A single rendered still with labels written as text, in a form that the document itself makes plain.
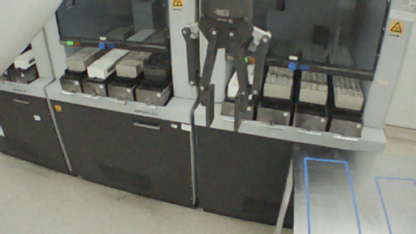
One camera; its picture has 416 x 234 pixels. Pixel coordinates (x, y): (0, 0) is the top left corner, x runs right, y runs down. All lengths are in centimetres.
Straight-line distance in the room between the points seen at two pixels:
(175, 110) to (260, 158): 44
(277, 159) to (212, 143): 31
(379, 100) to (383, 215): 58
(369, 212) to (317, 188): 17
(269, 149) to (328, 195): 53
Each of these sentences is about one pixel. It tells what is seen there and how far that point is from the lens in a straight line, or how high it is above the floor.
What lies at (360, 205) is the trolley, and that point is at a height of 82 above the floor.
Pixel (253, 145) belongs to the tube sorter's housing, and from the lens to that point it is 141.
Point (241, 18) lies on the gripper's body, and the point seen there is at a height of 136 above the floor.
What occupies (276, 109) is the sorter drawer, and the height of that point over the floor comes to 81.
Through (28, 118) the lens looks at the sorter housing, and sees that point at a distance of 210.
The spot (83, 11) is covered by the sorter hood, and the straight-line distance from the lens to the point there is 156.
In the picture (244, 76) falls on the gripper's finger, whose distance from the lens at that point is 48.
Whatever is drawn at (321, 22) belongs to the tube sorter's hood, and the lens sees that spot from 122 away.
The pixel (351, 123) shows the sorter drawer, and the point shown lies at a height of 80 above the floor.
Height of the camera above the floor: 149
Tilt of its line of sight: 33 degrees down
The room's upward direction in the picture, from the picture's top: straight up
